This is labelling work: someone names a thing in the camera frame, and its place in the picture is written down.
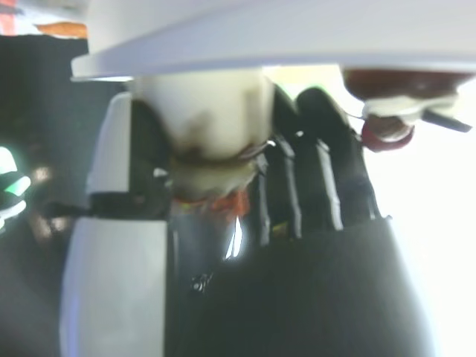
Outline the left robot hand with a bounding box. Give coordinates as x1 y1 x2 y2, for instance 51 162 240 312
59 87 443 357

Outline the white cake with chocolate drip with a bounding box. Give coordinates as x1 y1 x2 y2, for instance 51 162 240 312
132 72 278 224

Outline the brown chocolate cake with cherry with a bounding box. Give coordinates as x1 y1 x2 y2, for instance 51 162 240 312
341 66 474 154

